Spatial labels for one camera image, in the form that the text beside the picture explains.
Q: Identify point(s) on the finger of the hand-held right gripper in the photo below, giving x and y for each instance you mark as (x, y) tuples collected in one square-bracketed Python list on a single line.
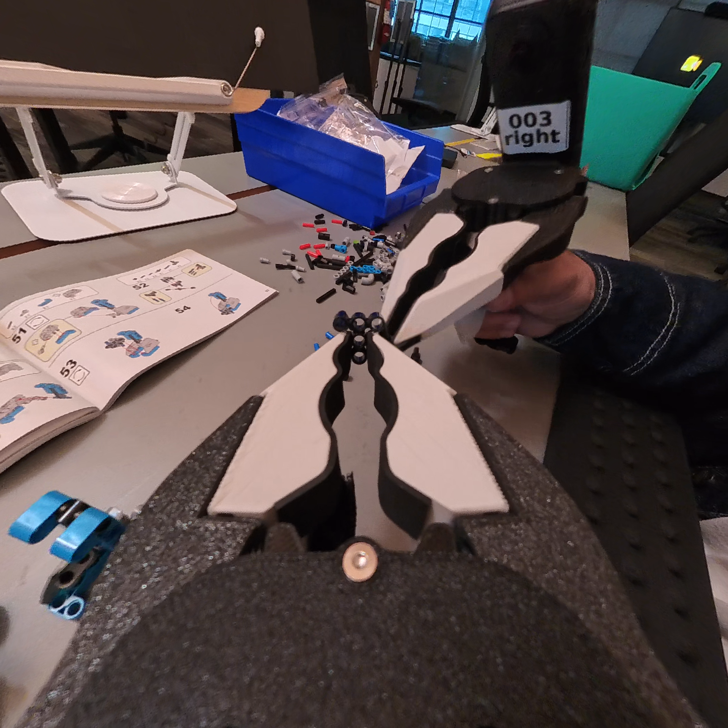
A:
[(466, 273), (421, 244)]

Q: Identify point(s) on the instruction booklet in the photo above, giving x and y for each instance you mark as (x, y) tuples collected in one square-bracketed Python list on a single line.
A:
[(114, 341)]

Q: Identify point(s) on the black brick connector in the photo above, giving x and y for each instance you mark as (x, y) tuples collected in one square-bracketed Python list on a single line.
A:
[(359, 335)]

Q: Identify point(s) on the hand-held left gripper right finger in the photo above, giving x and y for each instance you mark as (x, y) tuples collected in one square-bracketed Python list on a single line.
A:
[(443, 449)]

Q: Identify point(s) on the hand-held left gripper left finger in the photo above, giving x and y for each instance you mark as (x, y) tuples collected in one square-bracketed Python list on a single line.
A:
[(278, 455)]

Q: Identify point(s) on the pile of small brick parts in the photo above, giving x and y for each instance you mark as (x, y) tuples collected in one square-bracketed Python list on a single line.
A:
[(352, 256)]

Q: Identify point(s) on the black perforated pad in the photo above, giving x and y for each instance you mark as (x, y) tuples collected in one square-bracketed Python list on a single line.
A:
[(637, 540)]

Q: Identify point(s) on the clear plastic bags bundle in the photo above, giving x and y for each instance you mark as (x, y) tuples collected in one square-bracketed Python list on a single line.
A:
[(352, 119)]

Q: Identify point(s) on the person's right hand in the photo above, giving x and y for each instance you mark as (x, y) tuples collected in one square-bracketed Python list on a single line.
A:
[(546, 296)]

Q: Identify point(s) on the person's white shirt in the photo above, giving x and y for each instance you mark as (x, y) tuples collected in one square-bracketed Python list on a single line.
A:
[(716, 557)]

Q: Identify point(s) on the person's right forearm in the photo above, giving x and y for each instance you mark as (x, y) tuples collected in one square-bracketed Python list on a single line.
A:
[(654, 324)]

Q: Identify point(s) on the teal felt bag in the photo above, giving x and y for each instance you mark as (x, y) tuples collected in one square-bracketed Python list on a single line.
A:
[(637, 125)]

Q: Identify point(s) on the grey desk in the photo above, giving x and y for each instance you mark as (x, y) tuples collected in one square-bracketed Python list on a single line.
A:
[(170, 432)]

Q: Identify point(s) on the black partition panel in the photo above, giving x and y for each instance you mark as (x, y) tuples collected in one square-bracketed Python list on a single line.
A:
[(142, 34)]

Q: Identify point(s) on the blue black brick frame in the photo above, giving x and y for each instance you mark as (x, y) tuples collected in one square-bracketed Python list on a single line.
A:
[(79, 540)]

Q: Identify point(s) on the blue plastic bin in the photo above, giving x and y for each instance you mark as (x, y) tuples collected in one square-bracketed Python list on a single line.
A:
[(318, 165)]

